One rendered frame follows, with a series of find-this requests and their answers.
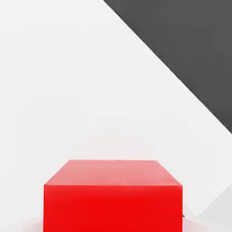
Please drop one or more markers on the small red cube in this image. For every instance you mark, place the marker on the small red cube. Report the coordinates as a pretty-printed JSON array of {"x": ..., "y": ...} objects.
[{"x": 112, "y": 208}]

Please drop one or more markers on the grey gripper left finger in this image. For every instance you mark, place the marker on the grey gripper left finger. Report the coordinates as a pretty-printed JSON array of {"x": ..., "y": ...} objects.
[{"x": 37, "y": 227}]

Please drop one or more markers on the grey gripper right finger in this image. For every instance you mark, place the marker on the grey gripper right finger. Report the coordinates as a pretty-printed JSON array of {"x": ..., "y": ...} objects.
[{"x": 188, "y": 226}]

